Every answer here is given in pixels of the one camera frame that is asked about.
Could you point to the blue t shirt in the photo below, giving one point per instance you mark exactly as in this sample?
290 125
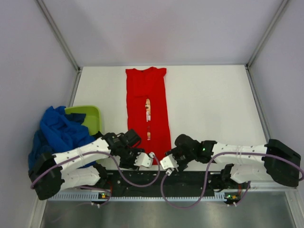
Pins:
58 132

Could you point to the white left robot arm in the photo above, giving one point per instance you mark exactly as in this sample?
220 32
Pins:
78 167

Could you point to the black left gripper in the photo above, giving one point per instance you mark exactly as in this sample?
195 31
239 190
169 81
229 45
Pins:
130 164

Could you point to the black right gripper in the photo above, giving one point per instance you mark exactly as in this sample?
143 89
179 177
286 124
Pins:
175 152

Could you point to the aluminium frame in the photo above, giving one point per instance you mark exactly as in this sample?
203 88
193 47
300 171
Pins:
70 159

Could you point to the green plastic basket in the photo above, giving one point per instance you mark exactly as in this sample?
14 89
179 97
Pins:
92 119

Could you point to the red printed t shirt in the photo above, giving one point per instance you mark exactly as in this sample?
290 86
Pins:
147 109

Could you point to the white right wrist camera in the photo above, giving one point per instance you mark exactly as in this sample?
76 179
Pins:
169 164

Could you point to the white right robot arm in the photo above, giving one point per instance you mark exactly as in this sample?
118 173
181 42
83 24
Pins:
273 161

